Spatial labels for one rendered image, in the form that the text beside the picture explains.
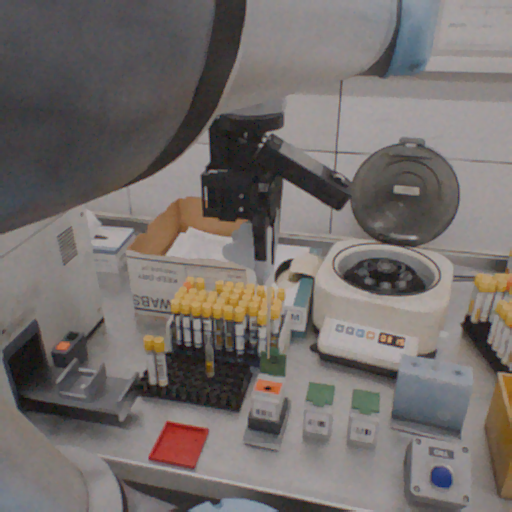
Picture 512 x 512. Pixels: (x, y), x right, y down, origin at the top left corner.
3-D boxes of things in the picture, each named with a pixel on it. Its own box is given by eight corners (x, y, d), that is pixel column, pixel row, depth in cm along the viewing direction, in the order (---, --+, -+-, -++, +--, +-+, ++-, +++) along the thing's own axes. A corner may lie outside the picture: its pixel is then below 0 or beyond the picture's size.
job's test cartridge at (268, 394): (251, 426, 75) (250, 394, 72) (259, 403, 79) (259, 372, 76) (277, 432, 74) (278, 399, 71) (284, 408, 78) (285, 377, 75)
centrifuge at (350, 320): (295, 354, 92) (298, 297, 86) (335, 276, 116) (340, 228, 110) (434, 390, 84) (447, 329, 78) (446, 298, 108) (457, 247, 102)
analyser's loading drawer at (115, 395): (1, 399, 79) (-7, 373, 77) (27, 371, 85) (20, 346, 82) (123, 421, 75) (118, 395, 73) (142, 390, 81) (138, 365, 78)
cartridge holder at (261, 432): (242, 443, 74) (242, 425, 72) (258, 400, 82) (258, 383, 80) (278, 451, 73) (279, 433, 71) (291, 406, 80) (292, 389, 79)
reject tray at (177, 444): (148, 460, 71) (147, 456, 71) (166, 424, 77) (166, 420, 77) (194, 469, 70) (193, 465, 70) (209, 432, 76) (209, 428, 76)
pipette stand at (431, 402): (389, 427, 77) (398, 377, 72) (393, 396, 82) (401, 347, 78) (460, 444, 74) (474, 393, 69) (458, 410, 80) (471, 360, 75)
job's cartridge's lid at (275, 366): (260, 347, 74) (261, 345, 75) (259, 374, 76) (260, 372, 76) (286, 351, 73) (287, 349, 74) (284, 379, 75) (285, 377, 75)
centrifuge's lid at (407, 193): (356, 133, 101) (363, 129, 108) (342, 250, 110) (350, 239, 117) (471, 144, 94) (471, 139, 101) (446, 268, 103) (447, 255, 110)
